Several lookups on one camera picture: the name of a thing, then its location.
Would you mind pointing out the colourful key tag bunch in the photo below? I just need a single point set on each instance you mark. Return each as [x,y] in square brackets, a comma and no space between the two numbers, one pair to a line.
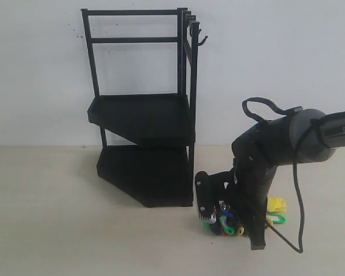
[228,224]

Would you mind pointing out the black metal corner shelf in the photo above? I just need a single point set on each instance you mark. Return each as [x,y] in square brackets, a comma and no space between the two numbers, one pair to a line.
[148,140]

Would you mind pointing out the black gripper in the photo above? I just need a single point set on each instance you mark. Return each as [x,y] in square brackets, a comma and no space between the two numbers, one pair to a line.
[245,187]

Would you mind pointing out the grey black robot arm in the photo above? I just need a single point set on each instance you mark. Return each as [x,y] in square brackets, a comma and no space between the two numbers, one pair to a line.
[306,136]

